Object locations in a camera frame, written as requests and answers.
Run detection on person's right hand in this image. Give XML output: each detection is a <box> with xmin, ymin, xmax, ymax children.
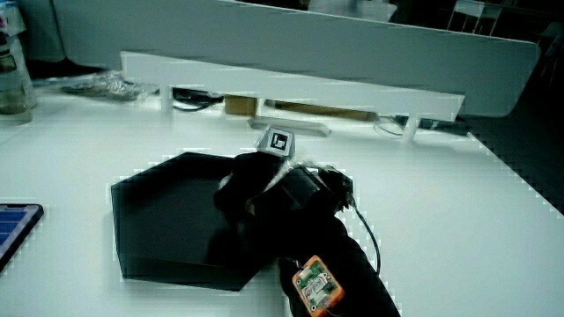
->
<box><xmin>213</xmin><ymin>126</ymin><xmax>355</xmax><ymax>230</ymax></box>

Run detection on brown cardboard box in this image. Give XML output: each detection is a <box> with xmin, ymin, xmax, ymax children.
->
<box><xmin>223</xmin><ymin>94</ymin><xmax>259</xmax><ymax>117</ymax></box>

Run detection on black coiled cable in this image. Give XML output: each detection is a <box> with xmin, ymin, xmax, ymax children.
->
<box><xmin>170</xmin><ymin>86</ymin><xmax>225</xmax><ymax>113</ymax></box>

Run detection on white frame chair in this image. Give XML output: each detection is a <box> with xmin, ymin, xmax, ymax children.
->
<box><xmin>446</xmin><ymin>0</ymin><xmax>503</xmax><ymax>36</ymax></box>

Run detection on black hexagonal plate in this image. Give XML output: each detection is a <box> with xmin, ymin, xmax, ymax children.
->
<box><xmin>109</xmin><ymin>151</ymin><xmax>283</xmax><ymax>292</ymax></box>

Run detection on crumpled clear plastic bag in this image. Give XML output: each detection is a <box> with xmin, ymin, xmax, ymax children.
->
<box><xmin>60</xmin><ymin>70</ymin><xmax>147</xmax><ymax>102</ymax></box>

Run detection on person's right forearm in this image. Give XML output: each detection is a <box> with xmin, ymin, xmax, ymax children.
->
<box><xmin>240</xmin><ymin>205</ymin><xmax>402</xmax><ymax>317</ymax></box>

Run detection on black glove cable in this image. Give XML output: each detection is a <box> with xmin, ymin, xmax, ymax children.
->
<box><xmin>351</xmin><ymin>200</ymin><xmax>382</xmax><ymax>276</ymax></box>

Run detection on long wooden stick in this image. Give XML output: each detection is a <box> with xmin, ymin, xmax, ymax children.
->
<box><xmin>263</xmin><ymin>99</ymin><xmax>379</xmax><ymax>122</ymax></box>

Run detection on smartphone with blue screen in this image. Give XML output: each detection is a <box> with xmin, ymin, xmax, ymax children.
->
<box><xmin>0</xmin><ymin>203</ymin><xmax>45</xmax><ymax>273</ymax></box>

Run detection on white partition panel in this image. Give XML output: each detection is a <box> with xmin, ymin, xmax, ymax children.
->
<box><xmin>51</xmin><ymin>0</ymin><xmax>542</xmax><ymax>118</ymax></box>

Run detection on orange circuit board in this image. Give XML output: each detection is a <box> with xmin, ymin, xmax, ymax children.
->
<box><xmin>291</xmin><ymin>254</ymin><xmax>345</xmax><ymax>317</ymax></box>

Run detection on clear plastic bottle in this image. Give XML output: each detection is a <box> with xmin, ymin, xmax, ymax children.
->
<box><xmin>0</xmin><ymin>34</ymin><xmax>38</xmax><ymax>117</ymax></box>

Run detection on white desk shelf riser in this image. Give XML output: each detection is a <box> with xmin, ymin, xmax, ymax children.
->
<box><xmin>120</xmin><ymin>50</ymin><xmax>466</xmax><ymax>143</ymax></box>

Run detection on black power adapter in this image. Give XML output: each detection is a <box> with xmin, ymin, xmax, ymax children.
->
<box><xmin>394</xmin><ymin>114</ymin><xmax>471</xmax><ymax>136</ymax></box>

